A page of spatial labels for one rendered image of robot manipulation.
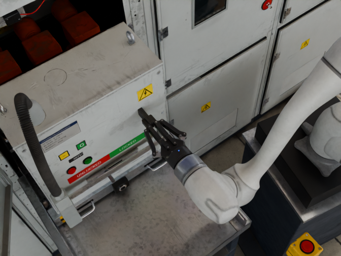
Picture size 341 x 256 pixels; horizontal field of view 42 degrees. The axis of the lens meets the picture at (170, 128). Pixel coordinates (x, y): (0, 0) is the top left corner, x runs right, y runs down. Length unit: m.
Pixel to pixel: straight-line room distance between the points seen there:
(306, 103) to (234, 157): 1.63
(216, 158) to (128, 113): 1.40
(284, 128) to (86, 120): 0.56
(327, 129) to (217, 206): 0.59
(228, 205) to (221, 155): 1.54
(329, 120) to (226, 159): 1.20
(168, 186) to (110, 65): 0.58
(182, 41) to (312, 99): 0.77
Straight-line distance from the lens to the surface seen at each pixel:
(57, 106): 1.29
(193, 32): 1.78
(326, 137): 1.67
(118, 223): 1.67
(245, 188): 1.34
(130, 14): 1.55
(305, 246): 1.61
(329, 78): 1.13
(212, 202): 1.22
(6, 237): 1.77
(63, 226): 1.71
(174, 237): 1.64
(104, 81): 1.31
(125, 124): 1.43
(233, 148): 2.78
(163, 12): 1.61
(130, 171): 1.67
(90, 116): 1.30
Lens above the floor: 2.39
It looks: 57 degrees down
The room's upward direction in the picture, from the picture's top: 4 degrees counter-clockwise
